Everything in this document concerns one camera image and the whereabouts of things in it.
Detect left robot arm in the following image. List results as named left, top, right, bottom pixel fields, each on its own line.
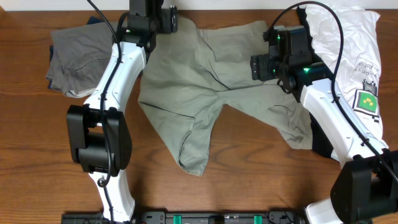
left=62, top=1, right=178, bottom=223

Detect black garment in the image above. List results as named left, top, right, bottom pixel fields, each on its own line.
left=296, top=7, right=333, bottom=159

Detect navy folded garment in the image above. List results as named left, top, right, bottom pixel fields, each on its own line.
left=46, top=16, right=102, bottom=91

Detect khaki green shorts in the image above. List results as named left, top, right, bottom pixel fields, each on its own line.
left=138, top=16, right=313, bottom=176

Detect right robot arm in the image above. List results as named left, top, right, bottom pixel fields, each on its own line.
left=250, top=54, right=397, bottom=223

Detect white printed t-shirt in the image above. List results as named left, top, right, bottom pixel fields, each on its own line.
left=301, top=5, right=388, bottom=165

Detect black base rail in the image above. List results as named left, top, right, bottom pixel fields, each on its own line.
left=60, top=210, right=307, bottom=224

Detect grey folded shorts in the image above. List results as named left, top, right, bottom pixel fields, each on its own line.
left=46, top=22, right=113, bottom=98

